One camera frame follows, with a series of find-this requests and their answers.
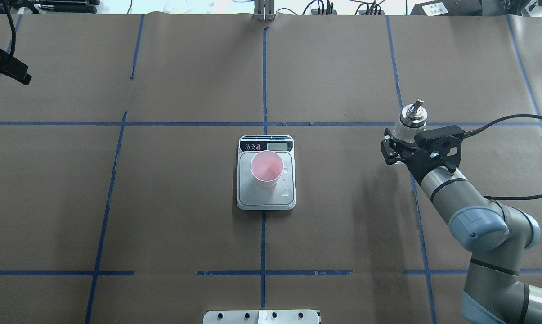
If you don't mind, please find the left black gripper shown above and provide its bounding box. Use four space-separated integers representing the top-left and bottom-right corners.
0 49 32 86

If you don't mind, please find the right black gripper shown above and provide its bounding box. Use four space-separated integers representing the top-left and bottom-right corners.
381 128 461 180

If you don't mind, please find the glass sauce bottle steel cap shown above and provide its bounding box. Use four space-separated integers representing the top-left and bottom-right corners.
393 98 429 144

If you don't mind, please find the pink paper cup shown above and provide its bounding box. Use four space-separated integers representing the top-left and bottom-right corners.
250 150 284 188

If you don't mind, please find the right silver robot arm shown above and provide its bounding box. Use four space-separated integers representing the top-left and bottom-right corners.
381 126 542 324

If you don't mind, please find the silver digital kitchen scale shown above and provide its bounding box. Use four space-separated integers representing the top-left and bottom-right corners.
236 135 297 211

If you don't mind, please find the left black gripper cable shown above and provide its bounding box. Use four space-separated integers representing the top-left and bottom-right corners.
0 0 17 57

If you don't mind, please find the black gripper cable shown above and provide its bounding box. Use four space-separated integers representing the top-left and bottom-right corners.
0 0 17 57
464 114 542 201

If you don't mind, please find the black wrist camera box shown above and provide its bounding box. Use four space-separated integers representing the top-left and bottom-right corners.
414 125 466 149

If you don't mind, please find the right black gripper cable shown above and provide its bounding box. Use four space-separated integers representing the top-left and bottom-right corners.
464 114 542 201

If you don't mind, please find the aluminium frame post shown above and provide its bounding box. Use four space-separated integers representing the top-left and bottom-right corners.
252 0 276 21

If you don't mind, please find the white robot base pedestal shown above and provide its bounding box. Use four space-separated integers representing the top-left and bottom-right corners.
202 309 322 324

